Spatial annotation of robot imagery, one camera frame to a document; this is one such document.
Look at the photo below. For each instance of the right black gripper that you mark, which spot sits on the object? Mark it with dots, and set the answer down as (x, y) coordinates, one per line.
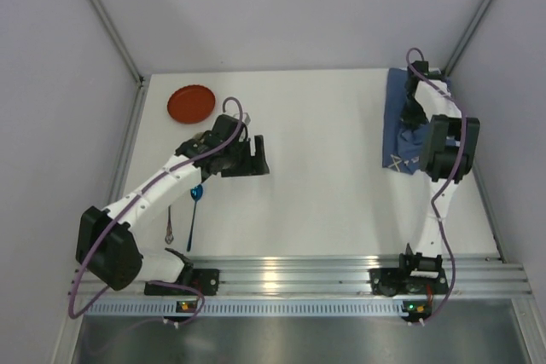
(413, 114)

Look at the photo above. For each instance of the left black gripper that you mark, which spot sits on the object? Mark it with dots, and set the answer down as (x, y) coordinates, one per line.
(246, 159)

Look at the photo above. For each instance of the blue embroidered cloth placemat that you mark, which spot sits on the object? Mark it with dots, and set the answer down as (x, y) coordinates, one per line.
(401, 147)

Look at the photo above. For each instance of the speckled ceramic cup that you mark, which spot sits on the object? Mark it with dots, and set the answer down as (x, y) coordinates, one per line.
(242, 117)

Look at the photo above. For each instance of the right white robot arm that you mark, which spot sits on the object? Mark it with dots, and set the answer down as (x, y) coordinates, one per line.
(444, 142)

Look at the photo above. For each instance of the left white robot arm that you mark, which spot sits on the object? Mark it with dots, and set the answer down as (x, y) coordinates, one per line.
(111, 241)

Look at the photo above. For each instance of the blue metallic spoon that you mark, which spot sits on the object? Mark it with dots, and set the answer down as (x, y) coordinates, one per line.
(196, 194)

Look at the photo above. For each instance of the red round plate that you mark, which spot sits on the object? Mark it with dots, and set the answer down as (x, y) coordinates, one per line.
(191, 104)

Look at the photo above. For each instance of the pink metallic fork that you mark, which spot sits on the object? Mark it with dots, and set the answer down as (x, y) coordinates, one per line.
(169, 238)

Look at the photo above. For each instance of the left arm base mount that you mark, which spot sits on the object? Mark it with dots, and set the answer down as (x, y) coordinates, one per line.
(206, 281)

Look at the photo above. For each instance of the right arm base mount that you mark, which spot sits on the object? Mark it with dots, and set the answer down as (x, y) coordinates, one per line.
(415, 274)

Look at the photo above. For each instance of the aluminium mounting rail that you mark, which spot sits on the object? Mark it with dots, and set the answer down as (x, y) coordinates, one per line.
(291, 277)

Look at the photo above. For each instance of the right aluminium frame post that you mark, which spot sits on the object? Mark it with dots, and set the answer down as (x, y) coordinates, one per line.
(477, 18)

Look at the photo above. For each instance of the aluminium frame post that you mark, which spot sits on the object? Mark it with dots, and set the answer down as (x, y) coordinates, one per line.
(117, 41)
(477, 18)

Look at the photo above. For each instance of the perforated cable duct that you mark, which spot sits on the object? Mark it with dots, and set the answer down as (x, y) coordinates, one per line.
(249, 308)

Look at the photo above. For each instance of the left aluminium frame post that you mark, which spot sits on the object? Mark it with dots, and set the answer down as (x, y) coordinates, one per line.
(117, 41)

